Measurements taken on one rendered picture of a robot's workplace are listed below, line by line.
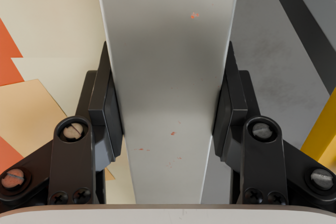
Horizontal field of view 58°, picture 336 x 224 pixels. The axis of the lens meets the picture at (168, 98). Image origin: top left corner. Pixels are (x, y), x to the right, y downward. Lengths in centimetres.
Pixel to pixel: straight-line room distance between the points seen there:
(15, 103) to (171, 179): 9
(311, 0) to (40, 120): 34
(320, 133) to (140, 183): 17
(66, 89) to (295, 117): 176
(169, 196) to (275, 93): 152
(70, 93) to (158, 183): 7
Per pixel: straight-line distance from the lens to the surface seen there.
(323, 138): 28
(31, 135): 20
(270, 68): 154
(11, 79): 17
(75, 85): 16
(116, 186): 25
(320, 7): 42
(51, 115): 18
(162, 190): 17
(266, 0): 131
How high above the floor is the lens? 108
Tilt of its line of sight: 43 degrees down
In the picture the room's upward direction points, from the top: 178 degrees clockwise
